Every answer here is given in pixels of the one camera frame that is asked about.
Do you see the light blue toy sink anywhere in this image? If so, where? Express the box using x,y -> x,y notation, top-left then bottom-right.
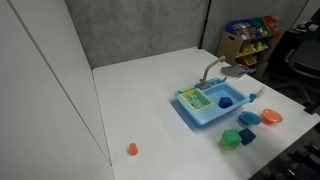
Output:
174,78 -> 250,127

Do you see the blue block in sink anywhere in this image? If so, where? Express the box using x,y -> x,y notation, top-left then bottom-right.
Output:
219,97 -> 233,108

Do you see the light green toy block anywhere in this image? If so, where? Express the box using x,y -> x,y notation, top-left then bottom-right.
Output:
219,140 -> 237,151

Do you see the dark blue toy block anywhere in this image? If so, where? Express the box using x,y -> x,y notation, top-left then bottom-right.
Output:
239,128 -> 256,145

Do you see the yellow-green dish rack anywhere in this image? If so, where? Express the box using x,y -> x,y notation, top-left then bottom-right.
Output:
178,88 -> 213,112

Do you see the grey toy faucet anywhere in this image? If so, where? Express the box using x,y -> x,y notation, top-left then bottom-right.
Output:
199,56 -> 226,90

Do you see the orange toy cup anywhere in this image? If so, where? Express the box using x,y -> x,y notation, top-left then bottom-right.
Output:
128,143 -> 138,156

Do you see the grey metal mounting plate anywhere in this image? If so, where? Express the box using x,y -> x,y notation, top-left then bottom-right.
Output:
221,64 -> 256,79

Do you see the blue toy plate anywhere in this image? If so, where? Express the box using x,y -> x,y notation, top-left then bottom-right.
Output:
238,111 -> 261,125

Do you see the small blue cup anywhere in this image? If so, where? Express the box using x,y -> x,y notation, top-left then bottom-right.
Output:
249,94 -> 257,103

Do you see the wooden toy storage shelf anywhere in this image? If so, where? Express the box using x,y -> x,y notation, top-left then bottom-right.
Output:
216,15 -> 285,79

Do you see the orange toy plate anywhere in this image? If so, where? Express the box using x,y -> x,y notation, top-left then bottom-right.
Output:
262,109 -> 283,125

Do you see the black office chair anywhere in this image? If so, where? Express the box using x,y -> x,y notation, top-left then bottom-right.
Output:
269,22 -> 320,105

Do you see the black clamp equipment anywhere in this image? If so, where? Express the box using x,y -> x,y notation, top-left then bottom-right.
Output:
248,123 -> 320,180

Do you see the black camera stand pole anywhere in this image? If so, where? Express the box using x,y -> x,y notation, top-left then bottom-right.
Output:
198,0 -> 212,49

